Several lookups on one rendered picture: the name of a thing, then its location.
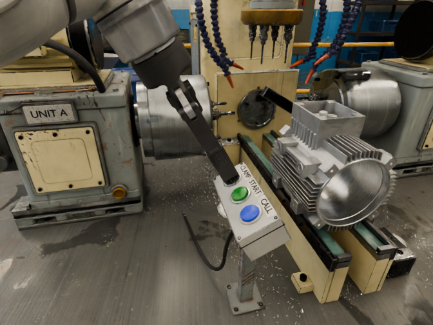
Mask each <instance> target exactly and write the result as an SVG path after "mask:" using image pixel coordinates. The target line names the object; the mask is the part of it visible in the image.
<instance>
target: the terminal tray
mask: <svg viewBox="0 0 433 325"><path fill-rule="evenodd" d="M329 101H332V102H329ZM299 103H302V104H299ZM355 114H359V115H355ZM321 117H325V118H321ZM365 118H366V116H365V115H362V114H360V113H358V112H356V111H354V110H352V109H350V108H348V107H346V106H344V105H342V104H340V103H337V102H335V101H333V100H325V101H306V102H296V103H293V109H292V114H291V125H290V128H291V129H292V130H293V132H292V134H294V136H295V137H296V136H297V139H298V138H300V141H301V140H302V143H305V145H308V148H310V147H311V150H317V149H318V148H320V147H321V146H322V141H323V139H324V140H327V138H331V136H333V137H335V136H336V135H337V136H340V135H342V136H343V135H344V134H345V135H350V136H351V135H353V136H356V137H357V138H360V135H361V132H362V129H363V125H364V122H365Z"/></svg>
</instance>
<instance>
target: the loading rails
mask: <svg viewBox="0 0 433 325"><path fill-rule="evenodd" d="M277 138H281V137H280V136H279V135H278V134H277V133H276V132H274V131H273V130H271V132H270V133H263V134H262V149H261V151H260V149H259V148H258V147H257V145H256V144H255V143H254V142H253V141H252V140H251V138H250V137H249V136H248V135H241V134H240V133H237V140H238V141H239V143H240V163H242V162H245V164H246V165H247V167H248V168H249V170H250V171H251V173H252V174H253V176H254V178H255V179H256V181H257V182H258V184H259V185H260V187H261V188H262V190H263V191H264V193H265V194H266V196H267V198H268V199H269V200H270V202H271V204H272V205H273V207H274V208H275V210H276V211H277V213H278V214H279V216H280V217H281V219H282V220H283V222H284V224H285V227H286V228H287V231H288V232H289V235H290V236H291V240H290V241H288V242H286V243H285V245H286V247H287V249H288V250H289V252H290V254H291V255H292V257H293V259H294V261H295V262H296V264H297V265H298V267H299V269H300V271H301V272H297V273H292V275H291V280H292V282H293V284H294V286H295V288H296V289H297V291H298V293H306V292H309V291H313V292H314V294H315V295H316V297H317V299H318V301H319V302H320V304H323V303H325V302H331V301H335V300H338V299H339V296H340V293H341V290H342V287H343V283H344V281H345V278H346V275H347V273H348V275H349V276H350V277H351V279H352V280H353V281H354V283H355V284H356V285H357V287H359V289H360V290H361V292H362V293H363V294H366V293H371V292H375V291H380V290H381V287H382V285H383V282H384V280H385V277H386V276H387V273H388V271H389V269H390V266H391V264H392V262H393V260H394V258H395V256H396V253H397V251H398V247H397V246H396V245H395V244H394V243H393V242H392V241H391V240H390V239H389V238H388V237H387V236H386V235H385V234H384V233H383V232H382V231H381V230H379V229H378V228H377V227H376V226H375V225H374V224H373V223H372V222H371V221H369V220H368V219H367V218H365V219H363V220H362V221H361V222H360V225H359V226H357V225H356V226H355V228H353V227H352V228H351V229H349V228H348V229H347V230H345V229H344V230H343V231H341V230H340V231H338V230H336V231H334V230H332V231H330V230H329V231H327V230H326V229H325V228H324V226H323V227H322V228H320V229H319V230H318V229H317V228H316V227H314V226H313V225H311V224H310V223H309V221H308V220H307V219H306V218H305V217H304V215H303V214H298V215H296V214H295V213H294V212H293V210H292V209H291V207H290V202H291V198H290V197H289V196H288V194H287V193H286V192H285V191H284V189H285V188H276V187H275V185H274V184H273V183H272V180H273V172H274V170H273V169H272V168H271V167H272V166H271V162H270V161H271V160H270V157H271V156H270V155H271V154H272V153H271V151H273V150H272V149H271V148H274V146H273V144H276V143H275V142H274V141H277Z"/></svg>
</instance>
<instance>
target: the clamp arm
mask: <svg viewBox="0 0 433 325"><path fill-rule="evenodd" d="M260 95H261V96H262V97H264V98H266V99H267V100H269V101H271V102H272V103H274V104H275V105H277V106H279V107H280V108H282V109H283V110H285V111H286V112H289V113H290V114H292V109H293V102H291V101H290V100H288V99H287V98H285V97H284V96H282V95H280V94H279V93H278V92H276V91H274V90H273V89H271V88H270V87H268V86H265V88H264V89H263V91H262V93H261V94H260Z"/></svg>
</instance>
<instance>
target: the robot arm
mask: <svg viewBox="0 0 433 325"><path fill-rule="evenodd" d="M89 18H92V19H93V21H94V22H95V24H97V26H98V27H99V30H100V32H101V33H102V34H103V35H104V36H105V38H106V39H107V41H108V42H109V44H110V45H111V47H112V48H113V49H114V51H115V53H116V54H117V55H118V57H119V59H120V60H121V61H122V62H123V63H126V64H127V63H130V62H134V63H133V64H132V66H131V67H132V68H133V69H134V71H135V73H136V74H137V75H138V77H139V79H140V80H141V81H142V83H143V85H144V86H145V87H146V88H147V89H155V88H158V87H159V86H166V88H167V89H168V91H167V92H165V93H166V96H167V97H166V98H167V100H168V102H169V103H170V105H171V106H172V107H174V108H175V109H176V111H177V112H178V114H179V116H180V117H181V119H182V120H183V121H185V122H186V123H187V125H188V126H189V128H190V129H191V131H192V132H193V134H194V136H195V137H196V138H197V140H198V142H199V143H200V145H201V146H202V147H203V149H204V151H203V152H202V155H203V156H204V157H205V156H208V158H209V160H210V161H211V163H212V164H213V166H214V167H215V169H216V171H217V172H218V174H219V176H220V177H221V178H222V180H223V181H224V182H226V181H228V180H230V179H231V178H233V177H234V176H236V175H238V172H237V170H236V168H235V166H234V165H233V163H232V161H231V160H230V158H229V156H228V154H227V153H226V151H225V149H224V147H223V146H222V144H221V142H220V140H219V139H221V137H220V135H219V134H218V135H214V133H213V130H212V129H211V128H210V127H209V125H208V123H207V121H206V120H205V118H204V116H203V115H202V111H203V108H202V106H201V105H200V103H199V101H198V99H197V97H196V92H195V90H194V89H193V86H192V84H191V83H190V82H189V80H188V79H186V80H185V81H182V79H181V78H180V75H181V73H182V72H185V71H186V70H187V69H188V68H189V67H190V65H191V62H192V60H191V57H190V55H189V54H188V51H187V50H186V47H185V46H184V44H183V42H182V40H181V38H180V37H176V38H175V37H174V36H175V35H177V34H178V32H179V31H180V27H179V26H178V24H177V22H176V21H175V19H174V17H173V13H172V12H171V8H170V6H169V4H168V2H167V1H166V0H0V69H2V68H3V67H5V66H7V65H9V64H11V63H13V62H15V61H16V60H18V59H20V58H22V57H24V56H25V55H27V54H29V53H30V52H32V51H34V50H35V49H36V48H38V47H40V46H41V45H43V44H45V43H46V42H47V41H48V40H49V39H50V38H51V37H53V36H54V35H55V34H56V33H58V32H60V31H61V30H62V29H64V28H66V27H67V26H70V25H72V24H74V23H76V22H79V21H82V20H85V19H89Z"/></svg>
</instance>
